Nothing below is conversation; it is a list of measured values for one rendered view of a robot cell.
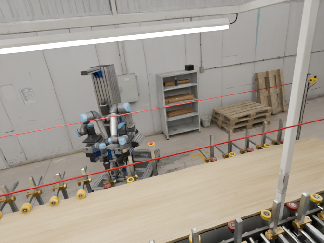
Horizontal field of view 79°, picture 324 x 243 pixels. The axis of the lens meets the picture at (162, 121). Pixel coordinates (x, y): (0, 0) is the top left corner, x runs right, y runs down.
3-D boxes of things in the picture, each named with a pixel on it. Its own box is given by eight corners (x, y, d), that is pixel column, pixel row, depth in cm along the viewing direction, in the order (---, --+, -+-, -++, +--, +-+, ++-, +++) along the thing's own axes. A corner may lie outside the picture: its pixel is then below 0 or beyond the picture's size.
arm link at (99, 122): (96, 109, 262) (111, 143, 266) (88, 112, 255) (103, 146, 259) (99, 107, 253) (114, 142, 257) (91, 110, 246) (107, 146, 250)
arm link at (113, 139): (107, 102, 237) (107, 143, 225) (116, 101, 236) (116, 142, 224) (110, 105, 248) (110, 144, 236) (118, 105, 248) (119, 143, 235)
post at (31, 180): (44, 212, 217) (28, 176, 199) (47, 211, 218) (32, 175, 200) (43, 214, 214) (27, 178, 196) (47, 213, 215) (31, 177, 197)
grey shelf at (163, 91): (162, 132, 525) (155, 74, 467) (193, 126, 547) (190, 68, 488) (167, 140, 485) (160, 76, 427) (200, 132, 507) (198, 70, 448)
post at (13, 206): (19, 220, 213) (1, 184, 195) (23, 219, 214) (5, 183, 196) (18, 222, 210) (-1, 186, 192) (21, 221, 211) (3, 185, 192)
